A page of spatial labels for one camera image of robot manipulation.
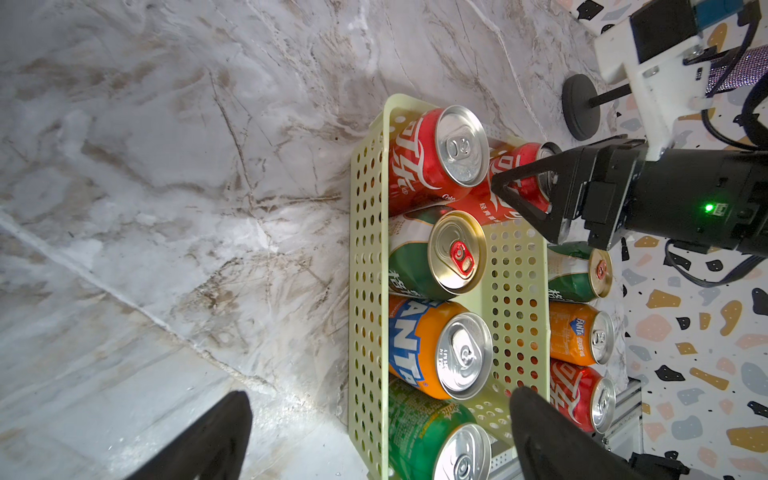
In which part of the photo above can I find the glitter microphone on black stand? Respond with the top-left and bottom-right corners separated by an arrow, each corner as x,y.
562,45 -> 767,145

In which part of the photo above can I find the green herbal tea can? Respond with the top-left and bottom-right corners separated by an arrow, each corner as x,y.
388,205 -> 488,301
547,242 -> 613,303

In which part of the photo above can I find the red cola can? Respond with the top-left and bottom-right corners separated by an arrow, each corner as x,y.
550,359 -> 616,434
449,142 -> 562,226
388,105 -> 490,216

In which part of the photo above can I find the orange fanta can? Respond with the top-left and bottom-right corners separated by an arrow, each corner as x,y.
549,301 -> 615,366
388,294 -> 493,401

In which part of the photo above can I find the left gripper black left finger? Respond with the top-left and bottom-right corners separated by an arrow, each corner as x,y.
130,391 -> 253,479

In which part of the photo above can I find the light green perforated plastic basket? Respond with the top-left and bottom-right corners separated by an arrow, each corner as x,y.
348,94 -> 551,479

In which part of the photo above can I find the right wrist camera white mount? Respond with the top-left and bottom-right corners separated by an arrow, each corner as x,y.
593,0 -> 763,163

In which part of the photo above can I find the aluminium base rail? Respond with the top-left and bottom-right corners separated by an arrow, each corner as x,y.
593,378 -> 644,460

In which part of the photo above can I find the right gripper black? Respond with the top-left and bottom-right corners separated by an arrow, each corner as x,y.
490,135 -> 651,250

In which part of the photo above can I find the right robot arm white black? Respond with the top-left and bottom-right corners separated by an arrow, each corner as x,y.
491,78 -> 767,284

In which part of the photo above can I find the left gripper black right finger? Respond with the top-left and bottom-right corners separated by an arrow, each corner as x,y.
510,387 -> 644,479

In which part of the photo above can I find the green Sprite can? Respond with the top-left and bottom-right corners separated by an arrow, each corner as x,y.
388,376 -> 491,479

